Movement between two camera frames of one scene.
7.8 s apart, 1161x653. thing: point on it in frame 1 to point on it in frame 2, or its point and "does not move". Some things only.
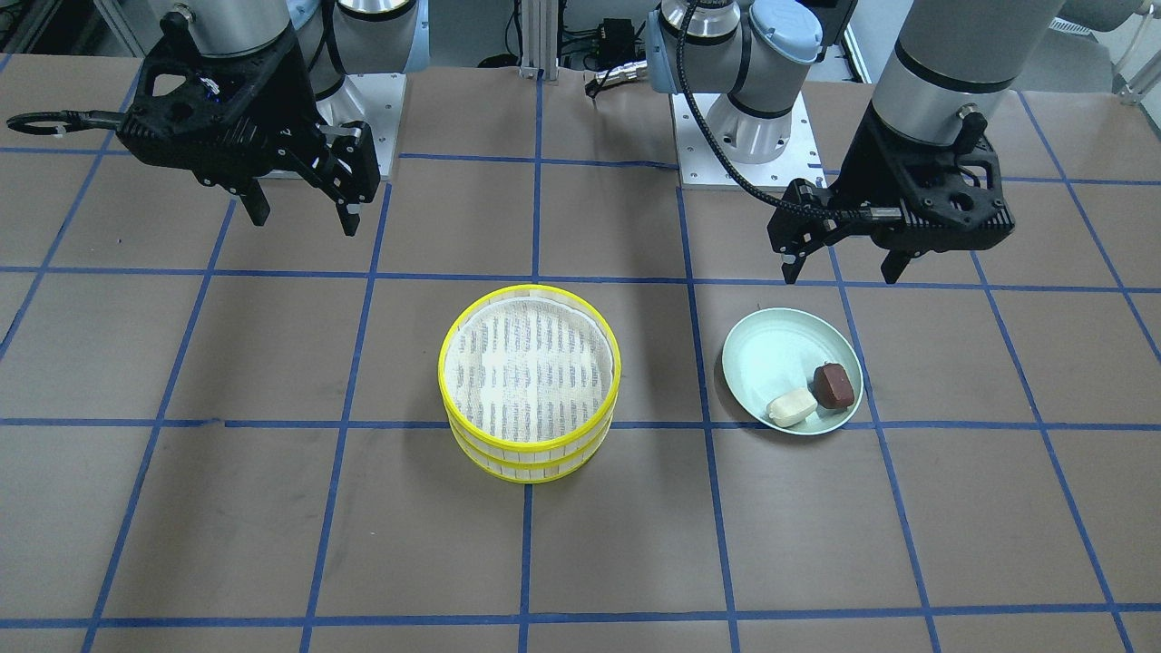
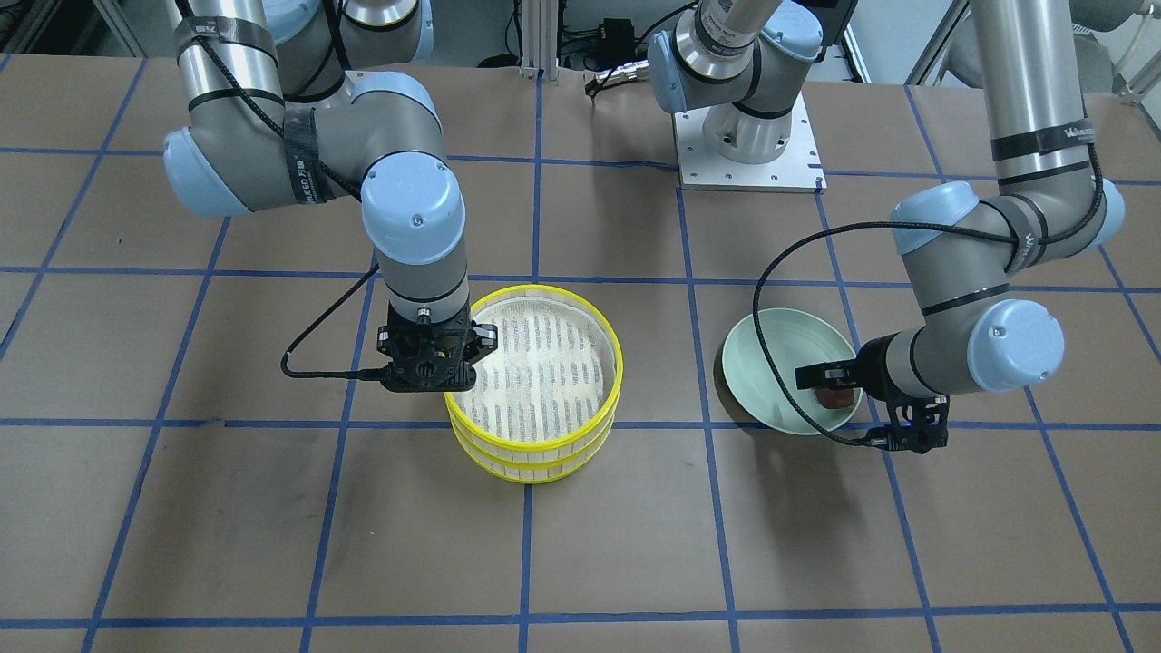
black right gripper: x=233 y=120 to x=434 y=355
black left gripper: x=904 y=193 to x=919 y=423
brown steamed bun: x=832 y=385 does not move
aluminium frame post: x=539 y=39 does not move
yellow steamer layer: x=530 y=370 does not move
